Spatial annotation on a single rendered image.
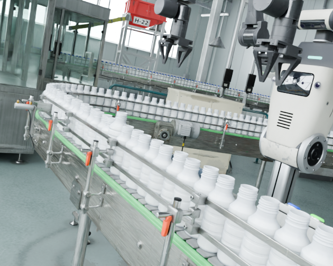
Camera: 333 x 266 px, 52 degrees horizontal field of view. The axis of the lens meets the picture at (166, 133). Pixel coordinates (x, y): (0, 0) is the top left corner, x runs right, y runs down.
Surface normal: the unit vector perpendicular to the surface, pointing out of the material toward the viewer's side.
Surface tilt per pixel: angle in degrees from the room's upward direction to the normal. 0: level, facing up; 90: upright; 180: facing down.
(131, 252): 90
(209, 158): 90
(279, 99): 90
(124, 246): 90
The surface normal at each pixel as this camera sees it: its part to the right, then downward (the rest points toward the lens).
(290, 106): -0.82, -0.07
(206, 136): 0.26, 0.21
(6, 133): 0.54, 0.24
